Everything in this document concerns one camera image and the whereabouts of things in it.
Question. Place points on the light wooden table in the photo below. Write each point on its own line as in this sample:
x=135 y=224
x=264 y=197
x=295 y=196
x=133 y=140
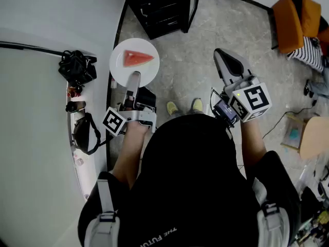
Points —
x=316 y=138

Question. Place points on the red watermelon slice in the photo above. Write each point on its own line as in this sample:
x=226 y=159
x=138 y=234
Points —
x=135 y=58

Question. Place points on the black flask bottle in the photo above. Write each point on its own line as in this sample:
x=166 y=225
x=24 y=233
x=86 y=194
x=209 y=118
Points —
x=75 y=106

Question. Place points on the wooden framed picture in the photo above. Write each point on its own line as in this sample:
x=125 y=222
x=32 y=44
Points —
x=293 y=134

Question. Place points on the person's yellow shoe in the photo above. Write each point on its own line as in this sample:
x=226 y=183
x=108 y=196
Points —
x=197 y=105
x=172 y=107

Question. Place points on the person's right forearm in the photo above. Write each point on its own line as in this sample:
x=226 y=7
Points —
x=253 y=143

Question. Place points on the black device with screen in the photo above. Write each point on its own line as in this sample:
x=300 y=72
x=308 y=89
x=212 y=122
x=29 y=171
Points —
x=225 y=110

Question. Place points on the orange sofa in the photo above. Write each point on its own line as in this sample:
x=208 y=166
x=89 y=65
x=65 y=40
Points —
x=285 y=22

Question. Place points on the small white bottle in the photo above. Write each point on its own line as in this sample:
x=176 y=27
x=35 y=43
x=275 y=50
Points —
x=113 y=83

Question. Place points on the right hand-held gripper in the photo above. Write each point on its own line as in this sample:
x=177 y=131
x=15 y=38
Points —
x=253 y=100

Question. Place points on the small red bottles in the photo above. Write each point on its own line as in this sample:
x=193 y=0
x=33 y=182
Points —
x=74 y=91

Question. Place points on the black handbag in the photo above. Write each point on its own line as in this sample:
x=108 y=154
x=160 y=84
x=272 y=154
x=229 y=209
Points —
x=77 y=67

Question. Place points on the person's black shirt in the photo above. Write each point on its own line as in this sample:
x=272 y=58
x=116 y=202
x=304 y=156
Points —
x=190 y=176

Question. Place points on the person's left forearm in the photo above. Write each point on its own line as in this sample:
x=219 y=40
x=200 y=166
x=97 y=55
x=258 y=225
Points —
x=128 y=153

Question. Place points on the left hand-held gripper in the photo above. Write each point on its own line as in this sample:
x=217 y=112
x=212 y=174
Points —
x=136 y=116

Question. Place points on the person's yellow right shoe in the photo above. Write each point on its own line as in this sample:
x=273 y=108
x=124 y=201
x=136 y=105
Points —
x=197 y=105

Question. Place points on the pile of assorted clutter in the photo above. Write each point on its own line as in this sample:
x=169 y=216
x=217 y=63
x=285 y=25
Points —
x=311 y=199

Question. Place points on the person's grey jeans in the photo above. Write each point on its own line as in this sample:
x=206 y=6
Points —
x=177 y=114

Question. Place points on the person's yellow left shoe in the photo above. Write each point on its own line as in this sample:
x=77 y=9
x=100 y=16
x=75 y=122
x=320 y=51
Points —
x=172 y=107

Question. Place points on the white round plate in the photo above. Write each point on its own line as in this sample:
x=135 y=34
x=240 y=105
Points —
x=133 y=60

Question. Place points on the black sling bag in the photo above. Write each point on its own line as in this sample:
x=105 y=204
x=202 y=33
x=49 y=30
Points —
x=82 y=135

